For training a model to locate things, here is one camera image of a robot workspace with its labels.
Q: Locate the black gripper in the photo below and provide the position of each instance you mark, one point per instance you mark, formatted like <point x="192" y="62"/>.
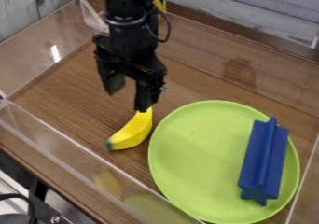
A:
<point x="125" y="54"/>

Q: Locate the yellow toy banana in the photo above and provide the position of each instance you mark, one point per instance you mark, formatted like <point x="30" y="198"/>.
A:
<point x="133" y="132"/>

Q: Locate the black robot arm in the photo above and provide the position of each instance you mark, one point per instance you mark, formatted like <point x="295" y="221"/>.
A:
<point x="129" y="11"/>

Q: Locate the yellow labelled tin can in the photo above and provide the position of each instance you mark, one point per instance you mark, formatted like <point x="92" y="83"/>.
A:
<point x="160" y="5"/>

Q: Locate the blue star-shaped block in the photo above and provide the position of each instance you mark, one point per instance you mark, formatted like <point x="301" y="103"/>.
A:
<point x="263" y="163"/>

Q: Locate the clear acrylic enclosure wall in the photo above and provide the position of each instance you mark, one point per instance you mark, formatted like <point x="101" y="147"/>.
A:
<point x="56" y="114"/>

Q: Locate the black metal bracket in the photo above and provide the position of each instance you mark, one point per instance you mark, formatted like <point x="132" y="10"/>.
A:
<point x="42" y="214"/>

